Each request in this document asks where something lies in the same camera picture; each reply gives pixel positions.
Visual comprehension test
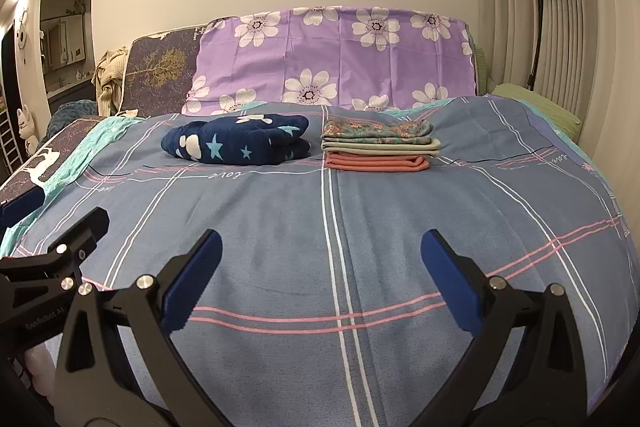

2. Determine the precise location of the beige striped clothes pile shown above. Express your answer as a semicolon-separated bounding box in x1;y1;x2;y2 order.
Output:
91;47;130;116

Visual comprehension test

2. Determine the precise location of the folded floral cloth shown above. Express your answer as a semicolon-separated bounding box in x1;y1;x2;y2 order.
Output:
321;119;433;145

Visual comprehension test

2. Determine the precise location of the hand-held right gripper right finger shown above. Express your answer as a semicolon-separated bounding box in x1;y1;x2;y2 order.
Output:
415;228;588;427

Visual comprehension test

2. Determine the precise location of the white ladder rack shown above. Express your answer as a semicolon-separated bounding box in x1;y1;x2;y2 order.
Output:
0;109;23;172

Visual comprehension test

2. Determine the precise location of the dark deer print quilt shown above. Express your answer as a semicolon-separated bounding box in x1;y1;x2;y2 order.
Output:
0;117;108;208

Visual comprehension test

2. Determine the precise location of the white wall cabinet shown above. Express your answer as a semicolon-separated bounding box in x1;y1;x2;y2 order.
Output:
40;13;86;70

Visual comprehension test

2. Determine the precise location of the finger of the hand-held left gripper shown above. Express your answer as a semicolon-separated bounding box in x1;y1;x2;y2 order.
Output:
0;207;110;294
0;188;46;233

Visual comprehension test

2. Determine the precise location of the navy fleece star jacket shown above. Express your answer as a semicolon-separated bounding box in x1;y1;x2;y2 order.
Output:
161;113;311;166

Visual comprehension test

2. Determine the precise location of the beige pleated curtain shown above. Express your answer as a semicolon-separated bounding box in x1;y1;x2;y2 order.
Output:
475;0;631;158

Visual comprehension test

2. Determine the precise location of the folded beige cloth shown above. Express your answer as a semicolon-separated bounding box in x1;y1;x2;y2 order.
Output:
321;138;442;156

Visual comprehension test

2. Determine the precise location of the blue fuzzy blanket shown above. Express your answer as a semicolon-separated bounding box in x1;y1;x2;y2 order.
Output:
45;99;101;140

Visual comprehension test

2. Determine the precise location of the white wall ornament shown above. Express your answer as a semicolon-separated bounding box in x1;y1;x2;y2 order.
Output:
14;9;31;58

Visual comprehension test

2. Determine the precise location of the purple floral pillow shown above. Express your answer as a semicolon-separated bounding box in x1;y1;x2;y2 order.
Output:
181;6;477;116

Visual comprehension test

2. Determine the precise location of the teal blanket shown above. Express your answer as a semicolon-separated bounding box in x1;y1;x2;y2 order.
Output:
0;114;146;258

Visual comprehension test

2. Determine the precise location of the white cat figurine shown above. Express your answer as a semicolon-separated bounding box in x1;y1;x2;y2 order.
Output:
17;106;41;152

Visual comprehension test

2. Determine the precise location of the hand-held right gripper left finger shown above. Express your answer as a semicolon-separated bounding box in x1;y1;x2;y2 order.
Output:
54;228;241;427

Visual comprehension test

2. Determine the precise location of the green pillow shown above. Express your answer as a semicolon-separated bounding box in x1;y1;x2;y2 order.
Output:
487;83;583;140

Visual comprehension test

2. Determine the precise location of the blue plaid bedsheet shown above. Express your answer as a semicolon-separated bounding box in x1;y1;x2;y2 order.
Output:
0;96;631;427

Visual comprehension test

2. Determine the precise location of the dark tree print cushion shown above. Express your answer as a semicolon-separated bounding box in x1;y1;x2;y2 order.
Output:
117;19;226;118

